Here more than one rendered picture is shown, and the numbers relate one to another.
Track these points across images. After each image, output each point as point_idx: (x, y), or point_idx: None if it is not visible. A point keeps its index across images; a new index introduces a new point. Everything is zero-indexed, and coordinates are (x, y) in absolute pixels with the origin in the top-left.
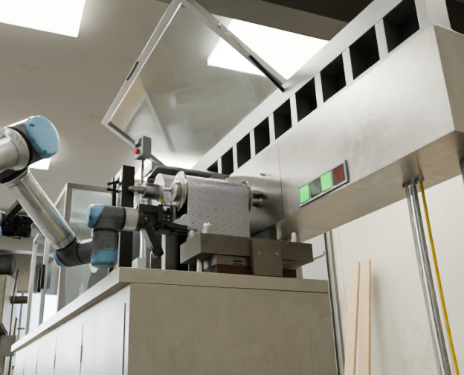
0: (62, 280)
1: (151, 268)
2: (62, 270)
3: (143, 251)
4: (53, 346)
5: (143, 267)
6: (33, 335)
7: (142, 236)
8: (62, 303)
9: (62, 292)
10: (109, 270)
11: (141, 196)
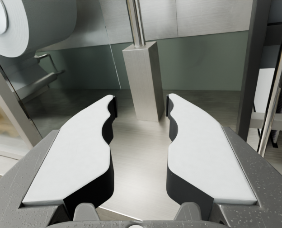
0: (16, 112)
1: None
2: (5, 96)
3: (141, 33)
4: (107, 218)
5: (152, 60)
6: None
7: (136, 7)
8: (37, 140)
9: (27, 127)
10: (248, 129)
11: None
